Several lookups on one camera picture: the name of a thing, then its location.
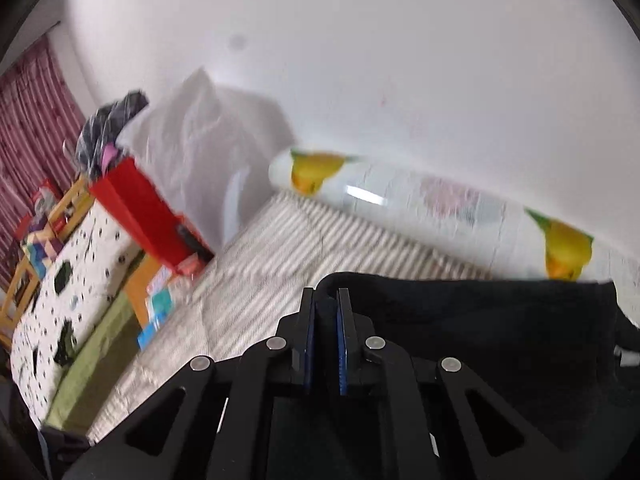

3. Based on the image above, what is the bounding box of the white plastic bag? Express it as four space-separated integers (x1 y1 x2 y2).
117 67 296 256

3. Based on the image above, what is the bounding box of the blue and teal packet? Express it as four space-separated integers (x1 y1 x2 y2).
137 280 176 351

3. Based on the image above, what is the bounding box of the red striped curtain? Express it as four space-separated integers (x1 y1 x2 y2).
0 35 88 291

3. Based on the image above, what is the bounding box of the orange cardboard box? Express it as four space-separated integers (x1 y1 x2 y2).
125 255 176 326

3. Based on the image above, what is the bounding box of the striped bed mattress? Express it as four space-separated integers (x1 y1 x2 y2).
87 192 493 441

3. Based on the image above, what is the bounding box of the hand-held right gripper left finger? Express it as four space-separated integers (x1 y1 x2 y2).
65 287 316 480

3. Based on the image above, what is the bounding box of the green mat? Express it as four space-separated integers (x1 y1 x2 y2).
45 292 141 431

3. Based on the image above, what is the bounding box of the fruit-print bolster pillow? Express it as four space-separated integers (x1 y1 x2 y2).
268 149 613 281

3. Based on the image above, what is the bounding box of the wooden rack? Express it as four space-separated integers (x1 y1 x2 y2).
0 177 96 351

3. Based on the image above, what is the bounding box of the dark plaid cloth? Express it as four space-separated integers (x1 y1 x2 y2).
75 90 150 181

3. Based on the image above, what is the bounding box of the white black-spotted blanket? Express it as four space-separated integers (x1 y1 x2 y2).
11 202 146 431

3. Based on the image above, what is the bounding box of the black sweater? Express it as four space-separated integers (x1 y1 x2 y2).
215 271 640 480

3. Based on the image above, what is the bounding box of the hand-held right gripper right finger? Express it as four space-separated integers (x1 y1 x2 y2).
337 287 582 480

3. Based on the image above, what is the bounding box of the red paper bag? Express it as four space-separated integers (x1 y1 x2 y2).
89 156 216 273

